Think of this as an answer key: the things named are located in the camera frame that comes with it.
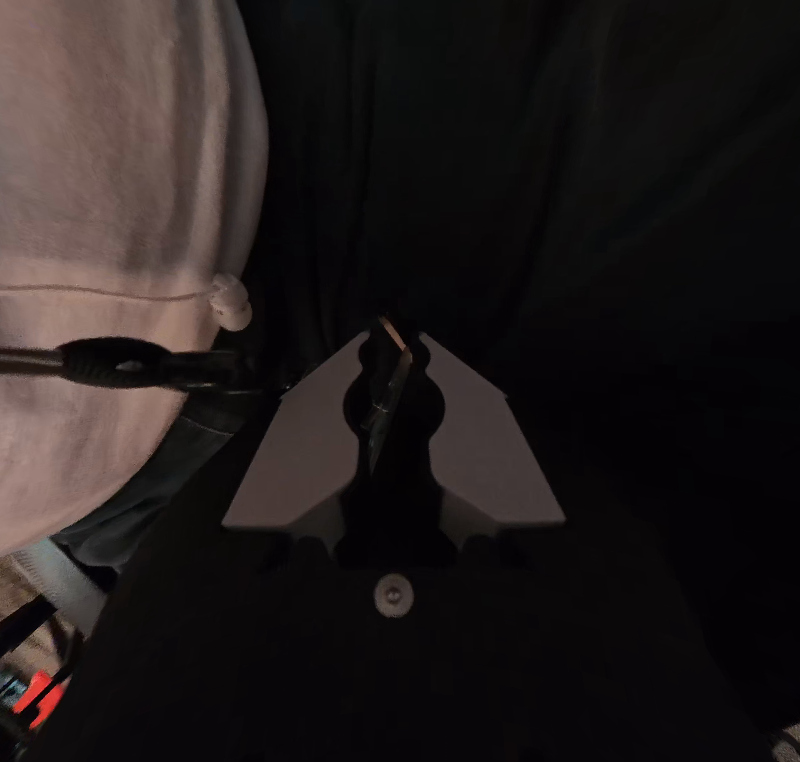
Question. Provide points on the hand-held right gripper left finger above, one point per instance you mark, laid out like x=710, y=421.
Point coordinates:
x=300, y=455

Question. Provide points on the person in white hoodie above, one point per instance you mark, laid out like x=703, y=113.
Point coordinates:
x=94, y=149

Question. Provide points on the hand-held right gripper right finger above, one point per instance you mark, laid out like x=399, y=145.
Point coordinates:
x=487, y=455

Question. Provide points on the red plastic clip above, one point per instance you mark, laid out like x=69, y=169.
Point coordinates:
x=37, y=696

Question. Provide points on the pale wooden stick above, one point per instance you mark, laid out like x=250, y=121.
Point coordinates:
x=387, y=399

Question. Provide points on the black cloth backdrop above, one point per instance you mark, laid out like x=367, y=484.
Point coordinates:
x=562, y=149

